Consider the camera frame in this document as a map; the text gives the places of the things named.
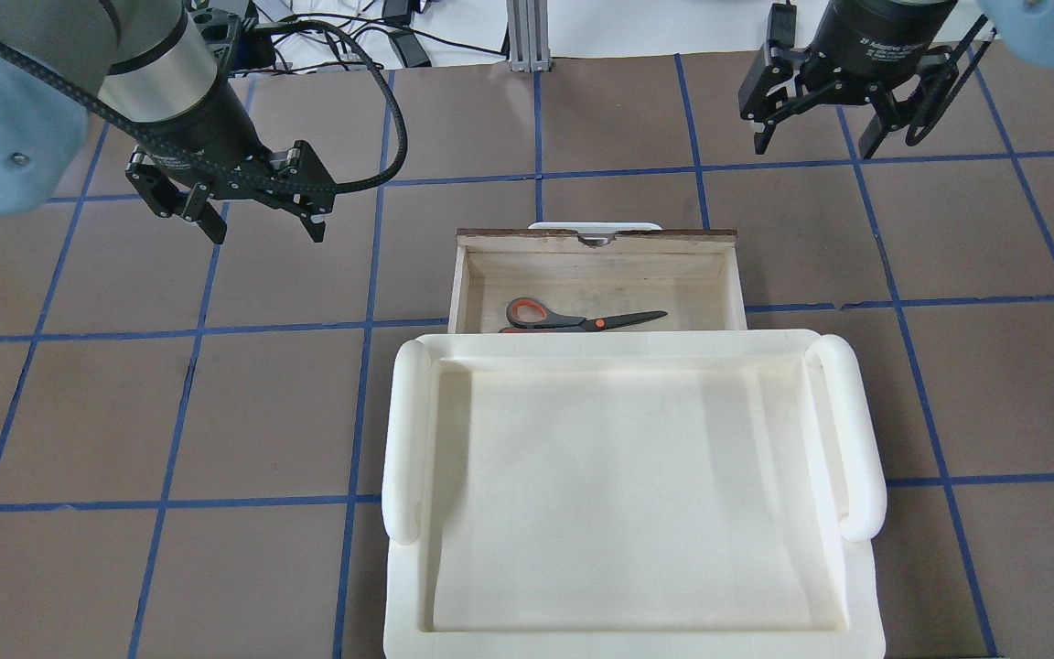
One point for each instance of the black orange scissors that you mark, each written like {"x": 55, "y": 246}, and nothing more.
{"x": 530, "y": 315}

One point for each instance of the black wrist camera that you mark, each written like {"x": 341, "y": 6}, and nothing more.
{"x": 941, "y": 80}
{"x": 227, "y": 28}

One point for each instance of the aluminium frame post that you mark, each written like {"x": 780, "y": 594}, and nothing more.
{"x": 528, "y": 46}

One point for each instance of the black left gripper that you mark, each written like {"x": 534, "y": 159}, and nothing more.
{"x": 200, "y": 128}

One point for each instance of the black power adapter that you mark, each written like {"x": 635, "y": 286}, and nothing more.
{"x": 398, "y": 16}

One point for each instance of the white plastic tray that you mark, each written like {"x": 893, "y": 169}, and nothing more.
{"x": 631, "y": 495}

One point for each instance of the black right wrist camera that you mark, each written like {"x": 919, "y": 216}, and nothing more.
{"x": 941, "y": 80}

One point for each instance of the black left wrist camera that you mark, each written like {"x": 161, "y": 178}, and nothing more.
{"x": 227, "y": 28}

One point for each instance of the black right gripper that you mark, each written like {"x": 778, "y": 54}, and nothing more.
{"x": 865, "y": 37}

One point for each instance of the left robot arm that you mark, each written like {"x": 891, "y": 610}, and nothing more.
{"x": 159, "y": 71}

